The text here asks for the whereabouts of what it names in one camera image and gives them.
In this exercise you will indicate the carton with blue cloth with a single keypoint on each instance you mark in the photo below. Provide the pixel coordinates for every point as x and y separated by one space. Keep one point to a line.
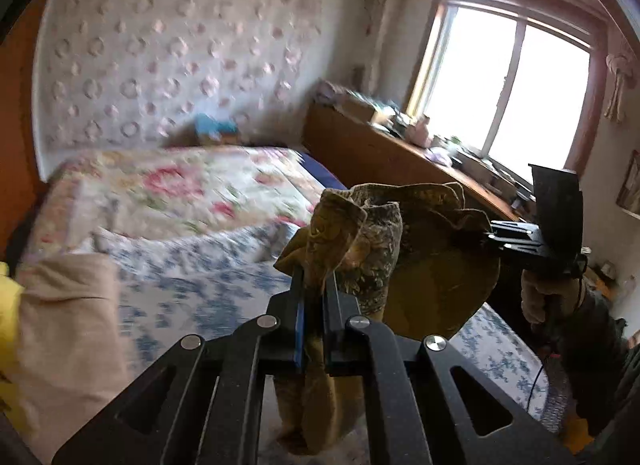
215 129

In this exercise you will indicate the yellow plush toy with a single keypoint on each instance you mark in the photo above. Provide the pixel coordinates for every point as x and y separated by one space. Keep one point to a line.
7 305

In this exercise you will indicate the person's right hand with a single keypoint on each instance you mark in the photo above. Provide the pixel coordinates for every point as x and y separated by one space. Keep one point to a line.
532 295

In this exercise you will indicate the long wooden sideboard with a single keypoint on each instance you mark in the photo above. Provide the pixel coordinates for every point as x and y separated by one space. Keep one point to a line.
370 155

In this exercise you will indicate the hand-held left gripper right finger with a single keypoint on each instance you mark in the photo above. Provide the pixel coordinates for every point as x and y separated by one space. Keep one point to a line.
332 335

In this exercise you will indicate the pink bottle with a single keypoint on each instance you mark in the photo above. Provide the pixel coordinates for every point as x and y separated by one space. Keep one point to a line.
421 131

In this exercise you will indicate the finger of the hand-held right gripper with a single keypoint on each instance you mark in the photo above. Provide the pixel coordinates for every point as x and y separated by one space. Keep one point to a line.
517 250
515 231

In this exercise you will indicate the blue floral bed sheet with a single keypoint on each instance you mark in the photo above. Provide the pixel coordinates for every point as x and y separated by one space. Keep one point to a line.
200 285

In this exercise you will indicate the wooden framed window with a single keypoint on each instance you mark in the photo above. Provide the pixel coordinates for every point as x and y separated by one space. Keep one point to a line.
480 85

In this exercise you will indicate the tied cream curtain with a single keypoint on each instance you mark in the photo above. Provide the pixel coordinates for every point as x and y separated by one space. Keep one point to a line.
617 80

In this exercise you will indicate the olive brown patterned shirt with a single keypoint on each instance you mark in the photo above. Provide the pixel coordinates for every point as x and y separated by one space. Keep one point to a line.
430 285

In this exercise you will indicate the cardboard box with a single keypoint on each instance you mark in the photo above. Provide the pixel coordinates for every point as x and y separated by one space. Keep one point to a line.
361 107

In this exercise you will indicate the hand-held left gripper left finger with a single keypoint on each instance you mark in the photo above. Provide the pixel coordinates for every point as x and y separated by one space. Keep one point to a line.
300 330

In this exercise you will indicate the framed wall picture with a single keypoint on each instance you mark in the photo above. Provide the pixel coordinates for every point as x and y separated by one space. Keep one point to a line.
631 187

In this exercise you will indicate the pink floral quilt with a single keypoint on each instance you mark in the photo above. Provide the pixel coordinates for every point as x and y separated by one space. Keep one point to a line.
175 185

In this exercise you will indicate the dark blue blanket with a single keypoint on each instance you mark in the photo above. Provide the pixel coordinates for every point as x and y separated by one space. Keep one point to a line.
322 172

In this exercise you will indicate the beige cloth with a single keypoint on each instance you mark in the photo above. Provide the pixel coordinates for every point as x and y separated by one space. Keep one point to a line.
65 335

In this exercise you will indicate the pile of pale clothes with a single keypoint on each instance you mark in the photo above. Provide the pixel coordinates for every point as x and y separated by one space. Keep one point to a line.
331 92

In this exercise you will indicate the wooden louvered wardrobe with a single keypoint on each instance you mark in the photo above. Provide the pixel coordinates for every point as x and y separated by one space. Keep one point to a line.
15 120

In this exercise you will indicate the circle patterned sheer curtain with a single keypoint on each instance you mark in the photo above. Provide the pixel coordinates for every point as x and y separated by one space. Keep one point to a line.
175 45

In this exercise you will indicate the white plastic bag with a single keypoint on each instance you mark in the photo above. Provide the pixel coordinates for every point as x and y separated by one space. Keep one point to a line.
441 156

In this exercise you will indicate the pale gathered window curtain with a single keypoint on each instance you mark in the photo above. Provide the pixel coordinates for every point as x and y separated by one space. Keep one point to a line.
385 30

